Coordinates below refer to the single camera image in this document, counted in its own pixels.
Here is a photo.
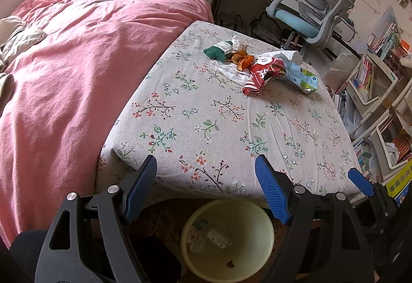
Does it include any white crumpled cloth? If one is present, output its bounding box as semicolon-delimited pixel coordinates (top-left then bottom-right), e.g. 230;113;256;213
0;16;47;68

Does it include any stack of books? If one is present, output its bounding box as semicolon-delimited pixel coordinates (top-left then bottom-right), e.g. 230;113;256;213
352;138;374;177

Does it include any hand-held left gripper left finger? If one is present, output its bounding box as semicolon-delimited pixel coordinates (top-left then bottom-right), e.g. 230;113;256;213
35;154;158;283

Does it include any white bin of books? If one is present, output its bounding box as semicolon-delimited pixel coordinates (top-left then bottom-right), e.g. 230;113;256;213
375;114;412;169

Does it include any row of books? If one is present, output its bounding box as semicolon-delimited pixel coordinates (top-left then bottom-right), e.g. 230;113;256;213
354;56;375;100
367;21;401;57

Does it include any pale yellow plastic bin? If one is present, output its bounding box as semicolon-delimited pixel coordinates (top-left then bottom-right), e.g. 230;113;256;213
180;199;275;283

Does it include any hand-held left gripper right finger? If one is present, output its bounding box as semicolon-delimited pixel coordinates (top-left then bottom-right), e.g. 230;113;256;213
254;154;375;283

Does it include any translucent plastic bag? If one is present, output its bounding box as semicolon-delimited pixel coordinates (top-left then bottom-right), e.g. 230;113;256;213
322;51;358;91

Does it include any grey and blue desk chair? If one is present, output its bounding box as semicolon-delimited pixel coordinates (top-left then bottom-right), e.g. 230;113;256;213
265;0;358;55

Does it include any yellow box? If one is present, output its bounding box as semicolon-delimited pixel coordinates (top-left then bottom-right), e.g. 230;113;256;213
386;162;412;198

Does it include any clear plastic wrapper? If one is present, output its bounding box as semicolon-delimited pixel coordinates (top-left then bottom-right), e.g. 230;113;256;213
206;229;233;249

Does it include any beige cloth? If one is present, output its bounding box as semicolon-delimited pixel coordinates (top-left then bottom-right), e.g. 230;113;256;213
0;72;15;110

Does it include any black bag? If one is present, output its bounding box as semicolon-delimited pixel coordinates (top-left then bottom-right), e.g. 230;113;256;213
219;14;245;33

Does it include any pink blanket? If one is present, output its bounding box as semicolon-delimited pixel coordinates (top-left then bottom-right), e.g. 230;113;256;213
0;0;216;248

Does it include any yellowish orange peel piece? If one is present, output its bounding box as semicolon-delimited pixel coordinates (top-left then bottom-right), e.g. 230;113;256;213
230;49;248;64

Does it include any white printed plastic bag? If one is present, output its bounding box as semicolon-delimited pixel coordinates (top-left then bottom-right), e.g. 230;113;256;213
211;58;255;86

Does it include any red snack packet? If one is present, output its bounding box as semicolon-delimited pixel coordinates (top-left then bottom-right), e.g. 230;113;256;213
242;57;287;96

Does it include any white book rack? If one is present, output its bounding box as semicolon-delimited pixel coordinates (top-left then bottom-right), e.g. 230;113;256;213
331;6;412;203

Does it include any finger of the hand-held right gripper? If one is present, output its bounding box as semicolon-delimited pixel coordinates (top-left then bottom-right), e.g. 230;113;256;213
348;167;398;222

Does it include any floral tablecloth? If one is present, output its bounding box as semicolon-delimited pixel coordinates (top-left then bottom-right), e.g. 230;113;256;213
95;20;361;203

